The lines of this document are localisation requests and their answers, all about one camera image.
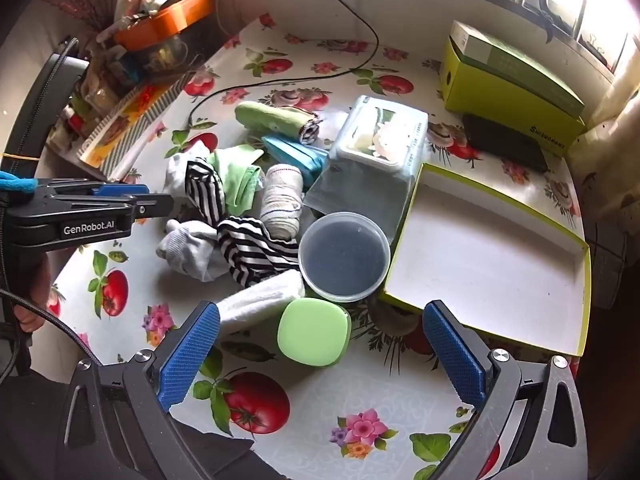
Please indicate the blue face mask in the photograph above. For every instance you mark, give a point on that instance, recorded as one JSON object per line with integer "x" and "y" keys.
{"x": 295, "y": 160}

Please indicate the white green cardboard box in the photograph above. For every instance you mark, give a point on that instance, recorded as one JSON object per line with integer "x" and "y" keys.
{"x": 505, "y": 60}

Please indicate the orange plastic basket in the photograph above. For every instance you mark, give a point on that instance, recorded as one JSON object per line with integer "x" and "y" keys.
{"x": 175, "y": 17}

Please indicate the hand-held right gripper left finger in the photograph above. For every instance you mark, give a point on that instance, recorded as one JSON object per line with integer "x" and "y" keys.
{"x": 190, "y": 355}

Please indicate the person's left hand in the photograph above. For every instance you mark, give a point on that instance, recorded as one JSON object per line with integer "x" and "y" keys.
{"x": 37, "y": 317}

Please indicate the white cardboard box lid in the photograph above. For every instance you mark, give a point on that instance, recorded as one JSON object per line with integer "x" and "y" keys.
{"x": 490, "y": 260}

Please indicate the yellow patterned flat box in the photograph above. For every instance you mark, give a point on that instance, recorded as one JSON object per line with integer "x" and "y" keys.
{"x": 125, "y": 130}

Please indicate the green round plastic case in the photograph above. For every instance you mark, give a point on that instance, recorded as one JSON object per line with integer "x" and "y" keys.
{"x": 312, "y": 332}

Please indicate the white towel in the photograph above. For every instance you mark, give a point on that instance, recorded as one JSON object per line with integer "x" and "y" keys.
{"x": 265, "y": 295}

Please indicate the clear round plastic container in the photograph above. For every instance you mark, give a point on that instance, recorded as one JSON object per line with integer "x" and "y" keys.
{"x": 345, "y": 257}

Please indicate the wet wipes packet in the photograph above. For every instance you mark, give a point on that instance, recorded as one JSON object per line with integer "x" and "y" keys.
{"x": 380, "y": 135}

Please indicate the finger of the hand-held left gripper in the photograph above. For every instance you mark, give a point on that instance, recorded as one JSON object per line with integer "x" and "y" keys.
{"x": 120, "y": 190}
{"x": 155, "y": 206}

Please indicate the green knit sock red trim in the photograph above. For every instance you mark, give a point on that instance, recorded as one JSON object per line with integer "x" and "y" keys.
{"x": 270, "y": 117}

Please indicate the beige curtain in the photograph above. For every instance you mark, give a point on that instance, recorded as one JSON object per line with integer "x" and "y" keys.
{"x": 615, "y": 110}

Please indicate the clear plastic bag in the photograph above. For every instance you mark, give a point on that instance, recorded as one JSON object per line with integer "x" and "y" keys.
{"x": 360, "y": 200}

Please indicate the white grey sock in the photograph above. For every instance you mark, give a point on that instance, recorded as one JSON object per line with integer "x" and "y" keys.
{"x": 190, "y": 250}

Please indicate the person's left forearm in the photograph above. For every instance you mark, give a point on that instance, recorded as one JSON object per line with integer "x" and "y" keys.
{"x": 12, "y": 350}

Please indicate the floral plastic tablecloth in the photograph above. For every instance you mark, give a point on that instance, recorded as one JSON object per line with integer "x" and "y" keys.
{"x": 350, "y": 410}

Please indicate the beige knit sock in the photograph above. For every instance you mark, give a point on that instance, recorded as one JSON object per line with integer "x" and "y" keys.
{"x": 282, "y": 200}

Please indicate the black phone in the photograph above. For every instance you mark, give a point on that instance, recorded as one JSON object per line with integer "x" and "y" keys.
{"x": 505, "y": 140}

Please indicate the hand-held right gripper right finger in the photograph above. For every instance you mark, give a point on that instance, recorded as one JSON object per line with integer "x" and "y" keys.
{"x": 452, "y": 355}

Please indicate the yellow green shoe box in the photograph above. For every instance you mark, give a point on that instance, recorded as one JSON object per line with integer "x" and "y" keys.
{"x": 500, "y": 107}

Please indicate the black window hook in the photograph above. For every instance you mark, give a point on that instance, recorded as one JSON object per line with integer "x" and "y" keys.
{"x": 546, "y": 10}

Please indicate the white light green sock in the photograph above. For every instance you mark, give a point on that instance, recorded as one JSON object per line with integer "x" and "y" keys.
{"x": 177, "y": 170}

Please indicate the green towel cloth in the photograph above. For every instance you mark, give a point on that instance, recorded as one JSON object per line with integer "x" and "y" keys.
{"x": 240, "y": 185}

